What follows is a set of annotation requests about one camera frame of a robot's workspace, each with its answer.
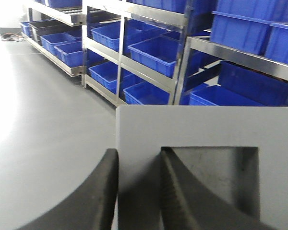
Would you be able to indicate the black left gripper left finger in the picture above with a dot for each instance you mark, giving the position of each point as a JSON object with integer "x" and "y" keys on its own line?
{"x": 90, "y": 206}

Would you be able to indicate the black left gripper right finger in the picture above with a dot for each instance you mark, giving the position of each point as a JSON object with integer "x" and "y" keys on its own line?
{"x": 187, "y": 204}

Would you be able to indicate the gray hollow square base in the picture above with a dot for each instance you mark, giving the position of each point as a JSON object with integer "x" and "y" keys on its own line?
{"x": 141, "y": 131}

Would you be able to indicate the blue bin on shelf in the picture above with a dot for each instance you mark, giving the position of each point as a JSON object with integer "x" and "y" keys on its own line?
{"x": 71, "y": 54}
{"x": 106, "y": 75}
{"x": 157, "y": 53}
{"x": 134, "y": 32}
{"x": 145, "y": 93}
{"x": 246, "y": 24}

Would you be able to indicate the black bin on shelf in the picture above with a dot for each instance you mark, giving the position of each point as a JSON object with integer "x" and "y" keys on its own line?
{"x": 40, "y": 28}

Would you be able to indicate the steel shelving rack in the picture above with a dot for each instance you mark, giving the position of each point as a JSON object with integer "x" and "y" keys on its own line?
{"x": 206, "y": 73}

